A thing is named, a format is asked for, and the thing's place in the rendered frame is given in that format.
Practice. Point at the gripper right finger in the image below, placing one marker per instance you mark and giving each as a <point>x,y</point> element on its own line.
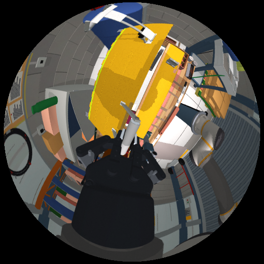
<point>151,165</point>

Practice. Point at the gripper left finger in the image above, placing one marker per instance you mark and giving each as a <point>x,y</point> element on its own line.
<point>97,143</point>

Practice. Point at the white round bar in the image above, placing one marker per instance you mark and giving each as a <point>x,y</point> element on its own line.
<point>130,136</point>

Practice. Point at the tan cardboard box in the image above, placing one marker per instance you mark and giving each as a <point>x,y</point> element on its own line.
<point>52,142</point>

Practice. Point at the salmon flat bar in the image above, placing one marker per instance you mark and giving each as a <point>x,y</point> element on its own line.
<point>171,120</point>

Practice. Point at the yellow box lid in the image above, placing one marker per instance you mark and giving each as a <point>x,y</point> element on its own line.
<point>123,78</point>

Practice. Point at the yellow box body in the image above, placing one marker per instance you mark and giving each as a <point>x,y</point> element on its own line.
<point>163,86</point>

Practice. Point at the black box with red display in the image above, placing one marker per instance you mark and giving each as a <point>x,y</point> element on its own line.
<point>190,70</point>

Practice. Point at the grey hasp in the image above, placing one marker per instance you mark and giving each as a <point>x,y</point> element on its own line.
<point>172,61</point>

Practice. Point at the black round knob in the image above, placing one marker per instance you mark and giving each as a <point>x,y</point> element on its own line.
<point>181,161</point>
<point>171,170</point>

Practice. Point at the grey machine housing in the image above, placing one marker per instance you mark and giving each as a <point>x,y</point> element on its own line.
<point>61,115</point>

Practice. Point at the salmon block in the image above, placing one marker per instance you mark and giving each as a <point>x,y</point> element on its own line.
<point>50,121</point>

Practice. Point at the grey control panel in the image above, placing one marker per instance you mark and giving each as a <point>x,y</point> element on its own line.
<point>188,208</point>

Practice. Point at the orange and blue shelf rack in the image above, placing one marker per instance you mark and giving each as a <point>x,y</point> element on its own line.
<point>61,191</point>

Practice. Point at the grey roller shutter door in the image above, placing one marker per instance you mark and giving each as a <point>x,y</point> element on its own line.
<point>237,156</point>

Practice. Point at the orange wooden tray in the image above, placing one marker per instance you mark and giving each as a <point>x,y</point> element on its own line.
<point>179,82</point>

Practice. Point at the orange framed notice board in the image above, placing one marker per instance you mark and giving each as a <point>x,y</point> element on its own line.
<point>15,99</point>

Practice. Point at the stack of tan cardboard boxes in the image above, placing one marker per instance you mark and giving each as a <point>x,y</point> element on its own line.
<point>216,97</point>

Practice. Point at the green rod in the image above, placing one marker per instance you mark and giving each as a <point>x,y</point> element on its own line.
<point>208,76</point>

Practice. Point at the blue drum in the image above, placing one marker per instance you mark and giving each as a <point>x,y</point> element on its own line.
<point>107,31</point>

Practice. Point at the grey storage boxes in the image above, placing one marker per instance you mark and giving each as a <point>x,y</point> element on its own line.
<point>225,68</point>

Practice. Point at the yellow green container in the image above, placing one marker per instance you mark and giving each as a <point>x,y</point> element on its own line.
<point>240,66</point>

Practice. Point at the red ladder frame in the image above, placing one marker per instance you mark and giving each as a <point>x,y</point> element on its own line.
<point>186,181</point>

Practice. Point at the grey wall socket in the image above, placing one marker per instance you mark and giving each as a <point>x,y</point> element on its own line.
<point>40,130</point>
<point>41,61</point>

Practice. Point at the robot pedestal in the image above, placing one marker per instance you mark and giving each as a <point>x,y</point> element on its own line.
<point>188,113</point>

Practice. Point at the blue frame shelf unit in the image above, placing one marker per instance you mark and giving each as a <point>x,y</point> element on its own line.
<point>203,51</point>

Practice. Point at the white curved bracket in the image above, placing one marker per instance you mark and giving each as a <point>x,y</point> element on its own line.
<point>107,14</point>

